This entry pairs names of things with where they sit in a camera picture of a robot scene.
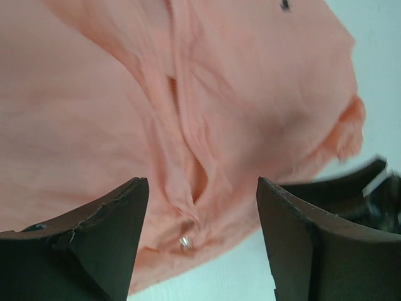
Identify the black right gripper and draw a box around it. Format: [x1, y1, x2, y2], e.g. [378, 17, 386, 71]
[282, 159, 400, 234]

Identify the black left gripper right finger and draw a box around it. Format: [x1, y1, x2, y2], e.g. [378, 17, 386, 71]
[256, 177, 400, 300]

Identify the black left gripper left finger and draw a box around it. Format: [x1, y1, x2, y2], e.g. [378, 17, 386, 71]
[1, 177, 148, 301]

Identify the peach pink zip jacket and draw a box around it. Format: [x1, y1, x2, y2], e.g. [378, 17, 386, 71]
[1, 0, 365, 293]

